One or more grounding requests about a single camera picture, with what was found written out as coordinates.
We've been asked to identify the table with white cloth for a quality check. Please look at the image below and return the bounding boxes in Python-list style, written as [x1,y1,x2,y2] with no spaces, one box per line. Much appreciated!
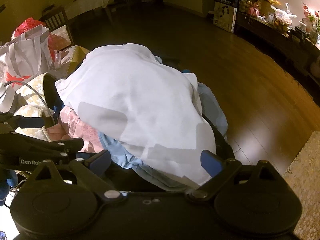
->
[62,0,111,21]

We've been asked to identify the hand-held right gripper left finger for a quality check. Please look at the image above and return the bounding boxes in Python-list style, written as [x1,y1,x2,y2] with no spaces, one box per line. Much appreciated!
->
[34,150,123,201]

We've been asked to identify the white cable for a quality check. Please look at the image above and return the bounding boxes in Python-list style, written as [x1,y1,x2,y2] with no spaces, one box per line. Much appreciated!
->
[4,79,55,114]

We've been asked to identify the pink garment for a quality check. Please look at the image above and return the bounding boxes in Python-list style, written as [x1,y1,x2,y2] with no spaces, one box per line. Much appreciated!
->
[46,106,105,153]

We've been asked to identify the person's left hand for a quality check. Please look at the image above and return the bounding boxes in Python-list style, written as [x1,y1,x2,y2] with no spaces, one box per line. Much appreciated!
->
[0,169,18,207]

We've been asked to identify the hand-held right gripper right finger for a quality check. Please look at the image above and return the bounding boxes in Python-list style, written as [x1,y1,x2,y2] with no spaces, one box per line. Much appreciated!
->
[185,149,283,202]

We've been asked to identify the gold lace tablecloth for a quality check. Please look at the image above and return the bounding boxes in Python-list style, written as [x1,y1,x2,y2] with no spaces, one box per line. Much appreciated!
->
[282,129,320,240]

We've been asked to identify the bag of oranges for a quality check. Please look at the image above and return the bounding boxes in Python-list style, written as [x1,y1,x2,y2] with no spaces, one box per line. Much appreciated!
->
[273,19,292,35]

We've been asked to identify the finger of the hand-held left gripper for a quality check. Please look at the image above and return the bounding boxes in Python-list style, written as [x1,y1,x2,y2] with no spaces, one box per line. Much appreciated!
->
[0,133,84,157]
[0,112,45,133]

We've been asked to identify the white printed cardboard box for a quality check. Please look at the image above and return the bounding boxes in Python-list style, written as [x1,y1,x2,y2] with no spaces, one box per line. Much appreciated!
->
[213,1,238,33]

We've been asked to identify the white plastic bag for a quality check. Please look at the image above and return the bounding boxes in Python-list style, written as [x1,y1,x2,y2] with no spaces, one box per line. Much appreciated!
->
[271,2,298,27]

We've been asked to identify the red plastic bag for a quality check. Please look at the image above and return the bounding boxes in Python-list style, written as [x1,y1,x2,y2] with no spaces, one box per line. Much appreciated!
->
[14,17,60,60]

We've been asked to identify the dark wooden sideboard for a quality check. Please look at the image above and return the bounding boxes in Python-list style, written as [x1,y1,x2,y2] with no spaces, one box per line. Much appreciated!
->
[235,11,320,82]

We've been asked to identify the white tote bag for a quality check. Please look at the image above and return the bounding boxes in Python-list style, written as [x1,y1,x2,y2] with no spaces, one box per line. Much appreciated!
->
[0,25,54,81]

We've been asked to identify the yellow cloth with white trim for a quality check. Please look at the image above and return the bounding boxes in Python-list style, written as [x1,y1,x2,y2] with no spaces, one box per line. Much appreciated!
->
[54,45,91,81]

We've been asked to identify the cream floral cloth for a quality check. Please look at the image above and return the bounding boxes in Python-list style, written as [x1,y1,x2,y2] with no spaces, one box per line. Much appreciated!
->
[0,72,60,143]

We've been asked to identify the white shirt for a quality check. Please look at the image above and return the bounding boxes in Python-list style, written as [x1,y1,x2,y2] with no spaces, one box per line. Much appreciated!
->
[54,42,217,187]

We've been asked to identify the light blue garment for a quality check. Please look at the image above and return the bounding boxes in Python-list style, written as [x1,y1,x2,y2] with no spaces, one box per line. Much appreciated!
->
[98,55,228,193]

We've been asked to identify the wooden chair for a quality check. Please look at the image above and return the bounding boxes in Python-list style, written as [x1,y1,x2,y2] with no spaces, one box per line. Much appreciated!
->
[41,5,75,46]

